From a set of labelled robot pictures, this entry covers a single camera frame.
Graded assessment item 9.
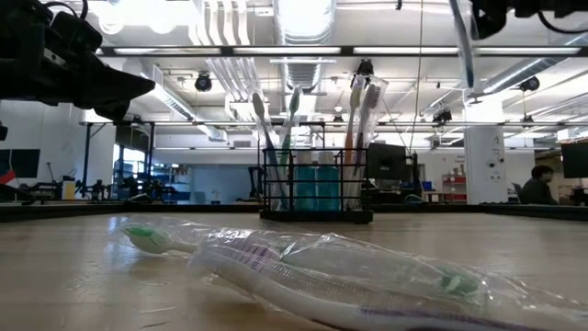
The green white toothbrush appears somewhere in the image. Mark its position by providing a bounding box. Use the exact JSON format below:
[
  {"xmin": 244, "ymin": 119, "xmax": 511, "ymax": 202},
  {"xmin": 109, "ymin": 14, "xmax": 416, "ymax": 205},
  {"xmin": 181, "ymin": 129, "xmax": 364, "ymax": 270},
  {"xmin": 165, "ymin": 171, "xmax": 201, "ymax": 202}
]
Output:
[
  {"xmin": 277, "ymin": 86, "xmax": 303, "ymax": 185},
  {"xmin": 119, "ymin": 223, "xmax": 488, "ymax": 300}
]

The blue white toothbrush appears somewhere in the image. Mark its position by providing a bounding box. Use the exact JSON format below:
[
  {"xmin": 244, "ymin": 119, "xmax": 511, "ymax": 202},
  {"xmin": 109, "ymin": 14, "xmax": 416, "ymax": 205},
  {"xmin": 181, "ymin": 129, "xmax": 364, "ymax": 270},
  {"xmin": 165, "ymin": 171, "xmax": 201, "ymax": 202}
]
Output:
[
  {"xmin": 447, "ymin": 0, "xmax": 479, "ymax": 93},
  {"xmin": 251, "ymin": 91, "xmax": 290, "ymax": 211}
]

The black wire caddy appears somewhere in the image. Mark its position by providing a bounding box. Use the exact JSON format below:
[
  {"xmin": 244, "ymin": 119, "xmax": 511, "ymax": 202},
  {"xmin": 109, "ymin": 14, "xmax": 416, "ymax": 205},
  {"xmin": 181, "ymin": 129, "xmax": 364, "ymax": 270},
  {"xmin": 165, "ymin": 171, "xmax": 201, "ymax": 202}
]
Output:
[{"xmin": 259, "ymin": 146, "xmax": 374, "ymax": 225}]

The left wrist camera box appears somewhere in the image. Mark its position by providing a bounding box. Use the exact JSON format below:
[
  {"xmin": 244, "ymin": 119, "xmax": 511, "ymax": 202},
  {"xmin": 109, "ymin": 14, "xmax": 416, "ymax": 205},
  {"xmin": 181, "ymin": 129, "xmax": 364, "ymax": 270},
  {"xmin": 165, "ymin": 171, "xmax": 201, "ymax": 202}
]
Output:
[{"xmin": 49, "ymin": 9, "xmax": 105, "ymax": 56}]

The purple white toothbrush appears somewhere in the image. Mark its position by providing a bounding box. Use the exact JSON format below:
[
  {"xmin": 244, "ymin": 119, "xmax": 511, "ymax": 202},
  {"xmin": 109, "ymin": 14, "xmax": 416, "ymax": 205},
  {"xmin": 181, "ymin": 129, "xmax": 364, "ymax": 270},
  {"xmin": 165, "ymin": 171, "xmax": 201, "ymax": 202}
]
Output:
[
  {"xmin": 187, "ymin": 238, "xmax": 588, "ymax": 331},
  {"xmin": 353, "ymin": 82, "xmax": 383, "ymax": 178}
]

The person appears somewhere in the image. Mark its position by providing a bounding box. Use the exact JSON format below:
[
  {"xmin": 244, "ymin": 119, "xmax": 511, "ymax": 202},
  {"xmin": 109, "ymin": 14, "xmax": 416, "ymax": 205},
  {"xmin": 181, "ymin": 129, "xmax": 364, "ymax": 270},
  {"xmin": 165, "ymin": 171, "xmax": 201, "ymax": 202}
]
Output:
[{"xmin": 519, "ymin": 164, "xmax": 560, "ymax": 206}]

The black ceiling spotlight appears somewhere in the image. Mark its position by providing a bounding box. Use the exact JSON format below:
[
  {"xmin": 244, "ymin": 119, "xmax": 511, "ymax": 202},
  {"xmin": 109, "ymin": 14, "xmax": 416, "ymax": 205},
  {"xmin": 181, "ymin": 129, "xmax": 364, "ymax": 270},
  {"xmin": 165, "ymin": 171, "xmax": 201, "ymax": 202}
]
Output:
[
  {"xmin": 356, "ymin": 58, "xmax": 376, "ymax": 79},
  {"xmin": 519, "ymin": 75, "xmax": 541, "ymax": 93},
  {"xmin": 194, "ymin": 72, "xmax": 213, "ymax": 93},
  {"xmin": 431, "ymin": 108, "xmax": 454, "ymax": 125}
]

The red storage shelf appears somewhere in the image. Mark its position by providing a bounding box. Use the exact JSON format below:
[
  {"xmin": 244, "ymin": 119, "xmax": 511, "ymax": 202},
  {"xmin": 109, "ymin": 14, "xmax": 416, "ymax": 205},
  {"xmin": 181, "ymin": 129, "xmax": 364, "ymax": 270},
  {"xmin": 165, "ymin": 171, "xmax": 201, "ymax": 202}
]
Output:
[{"xmin": 441, "ymin": 173, "xmax": 468, "ymax": 203}]

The black gantry frame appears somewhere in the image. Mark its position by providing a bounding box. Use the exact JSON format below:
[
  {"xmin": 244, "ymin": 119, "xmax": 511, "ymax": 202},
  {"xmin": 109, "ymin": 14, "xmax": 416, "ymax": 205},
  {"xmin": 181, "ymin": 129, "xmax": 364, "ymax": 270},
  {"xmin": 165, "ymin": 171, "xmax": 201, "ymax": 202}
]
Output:
[{"xmin": 78, "ymin": 119, "xmax": 327, "ymax": 203}]

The orange white toothbrush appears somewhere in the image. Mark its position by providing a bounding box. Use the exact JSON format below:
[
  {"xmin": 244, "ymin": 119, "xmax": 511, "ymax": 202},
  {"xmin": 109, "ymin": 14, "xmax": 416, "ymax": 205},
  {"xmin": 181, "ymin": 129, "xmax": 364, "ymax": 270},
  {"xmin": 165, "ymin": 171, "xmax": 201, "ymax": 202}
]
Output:
[{"xmin": 343, "ymin": 75, "xmax": 368, "ymax": 166}]

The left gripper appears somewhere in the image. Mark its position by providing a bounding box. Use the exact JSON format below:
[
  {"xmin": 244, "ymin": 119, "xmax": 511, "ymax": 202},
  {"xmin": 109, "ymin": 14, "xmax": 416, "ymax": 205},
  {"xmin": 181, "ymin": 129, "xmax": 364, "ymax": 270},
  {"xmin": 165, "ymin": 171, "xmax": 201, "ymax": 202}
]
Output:
[{"xmin": 0, "ymin": 50, "xmax": 156, "ymax": 121}]

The large black monitor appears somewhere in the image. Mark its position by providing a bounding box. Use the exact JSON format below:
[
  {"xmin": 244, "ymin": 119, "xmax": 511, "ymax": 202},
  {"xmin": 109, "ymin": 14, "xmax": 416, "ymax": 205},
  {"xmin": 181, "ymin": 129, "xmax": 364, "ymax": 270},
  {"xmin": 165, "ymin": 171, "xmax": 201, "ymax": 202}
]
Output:
[{"xmin": 560, "ymin": 141, "xmax": 588, "ymax": 179}]

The black aluminium table frame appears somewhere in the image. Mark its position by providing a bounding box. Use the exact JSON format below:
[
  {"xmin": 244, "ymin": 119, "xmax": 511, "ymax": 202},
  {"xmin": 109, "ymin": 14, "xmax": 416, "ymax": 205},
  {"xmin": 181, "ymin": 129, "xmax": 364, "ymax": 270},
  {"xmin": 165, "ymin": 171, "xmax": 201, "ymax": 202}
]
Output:
[{"xmin": 0, "ymin": 200, "xmax": 588, "ymax": 224}]

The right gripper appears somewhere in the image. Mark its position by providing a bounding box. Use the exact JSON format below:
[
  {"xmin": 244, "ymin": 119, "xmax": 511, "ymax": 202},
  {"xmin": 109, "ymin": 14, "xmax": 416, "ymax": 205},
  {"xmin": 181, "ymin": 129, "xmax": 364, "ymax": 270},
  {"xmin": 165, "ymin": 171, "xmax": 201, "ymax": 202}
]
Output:
[{"xmin": 470, "ymin": 0, "xmax": 588, "ymax": 40}]

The silver ceiling duct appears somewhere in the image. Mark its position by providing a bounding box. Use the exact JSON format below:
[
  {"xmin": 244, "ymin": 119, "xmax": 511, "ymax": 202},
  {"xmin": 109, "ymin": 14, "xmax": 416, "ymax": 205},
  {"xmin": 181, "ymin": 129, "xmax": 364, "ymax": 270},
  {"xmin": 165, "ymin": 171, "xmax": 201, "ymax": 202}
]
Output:
[{"xmin": 273, "ymin": 0, "xmax": 337, "ymax": 96}]

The white round pillar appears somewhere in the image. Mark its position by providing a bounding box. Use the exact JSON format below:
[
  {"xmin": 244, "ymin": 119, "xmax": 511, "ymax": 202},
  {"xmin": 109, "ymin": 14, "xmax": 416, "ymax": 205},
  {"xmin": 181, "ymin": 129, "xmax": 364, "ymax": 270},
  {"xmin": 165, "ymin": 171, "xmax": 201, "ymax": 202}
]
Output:
[{"xmin": 463, "ymin": 98, "xmax": 509, "ymax": 206}]

